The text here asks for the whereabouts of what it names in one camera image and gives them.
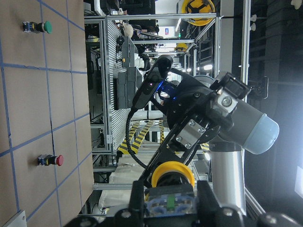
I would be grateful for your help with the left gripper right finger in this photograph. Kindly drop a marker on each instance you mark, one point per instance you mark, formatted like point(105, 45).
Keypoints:
point(209, 212)

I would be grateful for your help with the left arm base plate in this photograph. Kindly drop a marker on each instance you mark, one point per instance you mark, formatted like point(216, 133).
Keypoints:
point(18, 220)

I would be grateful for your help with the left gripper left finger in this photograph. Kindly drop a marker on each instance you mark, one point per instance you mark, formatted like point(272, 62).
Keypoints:
point(136, 205)

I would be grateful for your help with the red push button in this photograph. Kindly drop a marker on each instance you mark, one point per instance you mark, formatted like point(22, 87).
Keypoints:
point(46, 160)

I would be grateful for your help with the yellow push button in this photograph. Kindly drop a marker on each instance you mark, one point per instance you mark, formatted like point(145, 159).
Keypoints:
point(171, 194)

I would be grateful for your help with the yellow hard hat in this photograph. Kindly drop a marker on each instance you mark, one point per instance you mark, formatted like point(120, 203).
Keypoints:
point(198, 6)

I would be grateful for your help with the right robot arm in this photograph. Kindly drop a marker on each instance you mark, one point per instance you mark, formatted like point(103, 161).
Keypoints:
point(253, 131)

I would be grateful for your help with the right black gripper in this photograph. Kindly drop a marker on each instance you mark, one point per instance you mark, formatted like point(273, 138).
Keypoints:
point(196, 113)

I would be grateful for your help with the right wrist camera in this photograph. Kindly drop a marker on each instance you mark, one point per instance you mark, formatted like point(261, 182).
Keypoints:
point(153, 80)

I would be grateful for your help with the green push button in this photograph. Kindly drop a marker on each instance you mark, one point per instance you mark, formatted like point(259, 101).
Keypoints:
point(33, 27)

